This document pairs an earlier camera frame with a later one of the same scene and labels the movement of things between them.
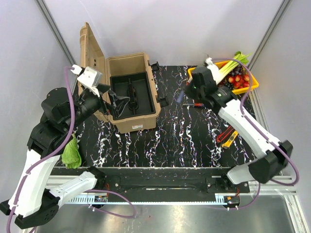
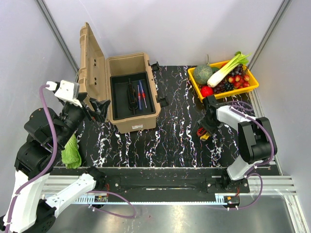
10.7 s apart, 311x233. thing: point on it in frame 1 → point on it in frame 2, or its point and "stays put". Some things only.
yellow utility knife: [231, 140] → [205, 136]
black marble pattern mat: [190, 132] stays put
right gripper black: [187, 91] → [202, 123]
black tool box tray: [135, 87] stays put
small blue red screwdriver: [195, 104] → [143, 93]
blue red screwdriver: [181, 97] → [139, 98]
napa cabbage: [71, 156] stays put
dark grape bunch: [240, 70] stays put
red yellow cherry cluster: [239, 81] stays put
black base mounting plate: [170, 182] stays put
